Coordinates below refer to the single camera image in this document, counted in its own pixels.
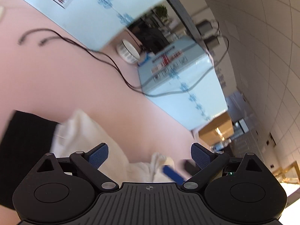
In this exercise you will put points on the large light blue cardboard box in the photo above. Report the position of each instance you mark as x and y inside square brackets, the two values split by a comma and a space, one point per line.
[93, 9]

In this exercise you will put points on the blue tissue pack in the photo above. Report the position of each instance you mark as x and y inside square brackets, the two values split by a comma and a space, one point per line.
[146, 59]

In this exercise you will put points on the dark metal bar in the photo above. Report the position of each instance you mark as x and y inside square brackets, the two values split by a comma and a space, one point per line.
[187, 21]

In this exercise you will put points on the white bowl with black stripes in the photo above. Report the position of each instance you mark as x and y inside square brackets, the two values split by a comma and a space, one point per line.
[127, 50]

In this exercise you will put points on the green potted plant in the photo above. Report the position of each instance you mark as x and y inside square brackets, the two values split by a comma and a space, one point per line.
[161, 11]

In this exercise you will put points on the black power adapter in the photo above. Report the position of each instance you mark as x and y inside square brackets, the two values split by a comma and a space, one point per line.
[206, 29]

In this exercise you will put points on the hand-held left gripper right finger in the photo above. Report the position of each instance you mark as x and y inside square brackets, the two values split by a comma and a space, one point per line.
[201, 155]

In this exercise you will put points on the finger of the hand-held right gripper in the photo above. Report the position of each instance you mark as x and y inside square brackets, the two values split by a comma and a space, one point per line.
[190, 166]
[173, 173]

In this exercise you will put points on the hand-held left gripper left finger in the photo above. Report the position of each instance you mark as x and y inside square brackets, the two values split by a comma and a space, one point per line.
[98, 156]

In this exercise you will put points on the dark cloth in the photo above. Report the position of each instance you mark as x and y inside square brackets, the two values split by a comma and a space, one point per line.
[25, 150]

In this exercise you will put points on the small light blue labelled box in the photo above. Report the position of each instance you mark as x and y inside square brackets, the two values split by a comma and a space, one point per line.
[182, 82]

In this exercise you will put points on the brown cardboard box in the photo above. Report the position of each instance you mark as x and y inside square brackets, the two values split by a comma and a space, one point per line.
[215, 127]

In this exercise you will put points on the white cloth garment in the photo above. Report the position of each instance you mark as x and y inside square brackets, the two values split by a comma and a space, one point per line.
[100, 136]

